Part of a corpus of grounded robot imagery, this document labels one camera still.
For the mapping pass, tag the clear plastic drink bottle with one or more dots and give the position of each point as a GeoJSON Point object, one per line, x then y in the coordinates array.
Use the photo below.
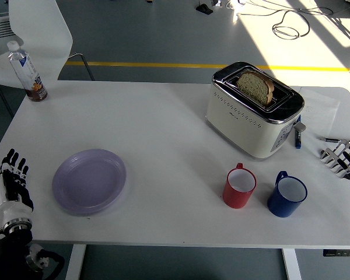
{"type": "Point", "coordinates": [26, 70]}

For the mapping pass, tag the silver pen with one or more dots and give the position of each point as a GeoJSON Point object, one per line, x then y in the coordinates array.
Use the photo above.
{"type": "Point", "coordinates": [331, 140]}

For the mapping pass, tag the purple plate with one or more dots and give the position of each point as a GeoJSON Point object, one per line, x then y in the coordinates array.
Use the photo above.
{"type": "Point", "coordinates": [89, 182]}

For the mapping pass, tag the yellow floor tape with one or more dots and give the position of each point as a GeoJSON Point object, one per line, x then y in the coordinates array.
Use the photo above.
{"type": "Point", "coordinates": [163, 64]}

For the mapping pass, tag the bread slice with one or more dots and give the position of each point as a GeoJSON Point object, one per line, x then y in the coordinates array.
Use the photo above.
{"type": "Point", "coordinates": [255, 86]}

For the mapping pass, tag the black floor object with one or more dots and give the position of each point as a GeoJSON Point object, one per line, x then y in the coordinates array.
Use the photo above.
{"type": "Point", "coordinates": [204, 8]}

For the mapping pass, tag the cream and chrome toaster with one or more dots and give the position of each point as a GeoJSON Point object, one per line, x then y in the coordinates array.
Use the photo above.
{"type": "Point", "coordinates": [239, 128]}

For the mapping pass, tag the black table control panel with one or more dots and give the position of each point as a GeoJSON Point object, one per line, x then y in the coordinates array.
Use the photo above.
{"type": "Point", "coordinates": [341, 252]}

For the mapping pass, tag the blue marker pen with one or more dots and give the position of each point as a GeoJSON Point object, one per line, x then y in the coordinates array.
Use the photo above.
{"type": "Point", "coordinates": [297, 140]}

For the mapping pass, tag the white table leg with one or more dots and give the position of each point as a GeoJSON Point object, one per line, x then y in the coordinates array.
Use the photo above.
{"type": "Point", "coordinates": [291, 265]}
{"type": "Point", "coordinates": [76, 262]}

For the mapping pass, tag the metal toast rack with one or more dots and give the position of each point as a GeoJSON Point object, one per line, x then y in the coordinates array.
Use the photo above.
{"type": "Point", "coordinates": [328, 156]}

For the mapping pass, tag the white chair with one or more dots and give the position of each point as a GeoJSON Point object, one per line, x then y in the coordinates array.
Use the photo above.
{"type": "Point", "coordinates": [38, 26]}

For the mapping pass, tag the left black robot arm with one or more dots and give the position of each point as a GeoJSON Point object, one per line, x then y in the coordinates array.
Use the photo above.
{"type": "Point", "coordinates": [14, 242]}

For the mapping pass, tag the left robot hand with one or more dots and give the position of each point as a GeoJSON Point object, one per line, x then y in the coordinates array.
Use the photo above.
{"type": "Point", "coordinates": [16, 208]}

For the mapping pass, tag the red mug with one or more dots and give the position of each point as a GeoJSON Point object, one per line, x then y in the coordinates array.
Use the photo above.
{"type": "Point", "coordinates": [236, 198]}

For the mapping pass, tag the blue mug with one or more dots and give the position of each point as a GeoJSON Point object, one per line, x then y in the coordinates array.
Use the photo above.
{"type": "Point", "coordinates": [281, 207]}

